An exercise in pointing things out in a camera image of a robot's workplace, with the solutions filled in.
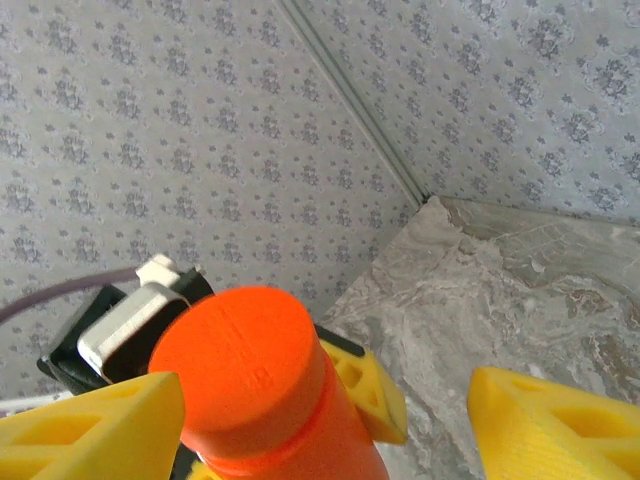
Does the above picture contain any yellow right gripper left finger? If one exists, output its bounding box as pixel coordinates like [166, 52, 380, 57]
[0, 371, 187, 480]

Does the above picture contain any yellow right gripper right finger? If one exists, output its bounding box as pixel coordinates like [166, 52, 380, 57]
[466, 365, 640, 480]

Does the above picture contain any orange pill bottle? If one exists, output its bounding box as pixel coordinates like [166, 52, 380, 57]
[177, 344, 391, 480]

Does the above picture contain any orange bottle cap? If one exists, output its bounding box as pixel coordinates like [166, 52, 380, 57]
[148, 285, 327, 447]

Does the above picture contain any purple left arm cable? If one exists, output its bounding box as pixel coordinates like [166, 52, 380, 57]
[0, 267, 142, 327]

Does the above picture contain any aluminium frame post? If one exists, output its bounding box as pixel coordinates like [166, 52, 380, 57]
[277, 0, 439, 207]

